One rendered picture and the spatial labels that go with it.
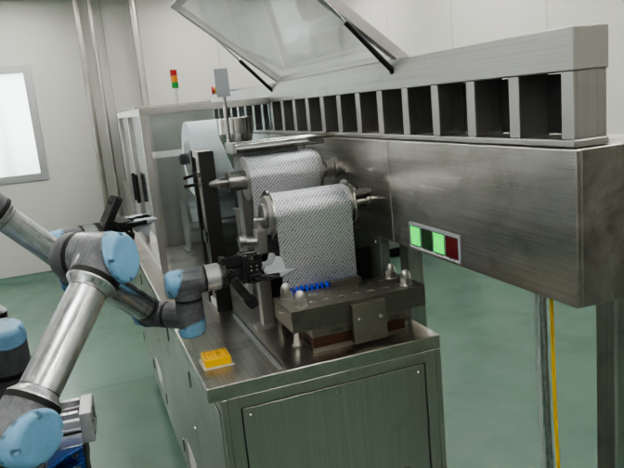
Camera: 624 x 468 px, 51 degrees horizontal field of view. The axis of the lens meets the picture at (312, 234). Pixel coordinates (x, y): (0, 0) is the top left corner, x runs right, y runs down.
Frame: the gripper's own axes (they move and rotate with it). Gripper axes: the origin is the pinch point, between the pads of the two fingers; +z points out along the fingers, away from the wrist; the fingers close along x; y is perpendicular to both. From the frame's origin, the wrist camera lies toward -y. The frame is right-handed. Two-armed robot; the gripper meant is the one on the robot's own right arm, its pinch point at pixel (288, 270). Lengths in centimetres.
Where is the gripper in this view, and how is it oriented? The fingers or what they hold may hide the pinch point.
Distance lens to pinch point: 191.7
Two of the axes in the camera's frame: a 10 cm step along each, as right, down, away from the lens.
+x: -3.5, -1.6, 9.2
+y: -0.9, -9.8, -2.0
